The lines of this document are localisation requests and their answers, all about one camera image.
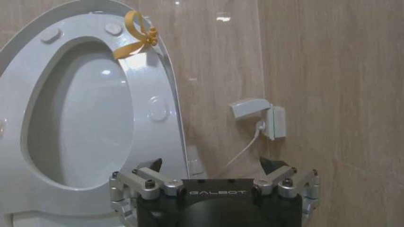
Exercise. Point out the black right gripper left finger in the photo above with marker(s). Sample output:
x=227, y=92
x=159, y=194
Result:
x=143, y=180

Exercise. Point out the white toilet tank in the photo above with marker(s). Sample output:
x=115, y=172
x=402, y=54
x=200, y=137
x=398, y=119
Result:
x=196, y=160

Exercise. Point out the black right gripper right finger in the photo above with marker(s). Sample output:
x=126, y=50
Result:
x=284, y=179

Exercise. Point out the white toilet seat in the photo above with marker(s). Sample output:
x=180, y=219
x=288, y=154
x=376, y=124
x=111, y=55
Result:
x=104, y=113

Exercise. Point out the yellow ribbon loop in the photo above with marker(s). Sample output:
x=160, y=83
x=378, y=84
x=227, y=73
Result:
x=135, y=39

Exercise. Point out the white wall socket box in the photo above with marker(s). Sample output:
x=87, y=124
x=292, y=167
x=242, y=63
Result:
x=262, y=116

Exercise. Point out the white toilet lid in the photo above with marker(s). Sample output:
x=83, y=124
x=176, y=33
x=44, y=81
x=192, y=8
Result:
x=172, y=78

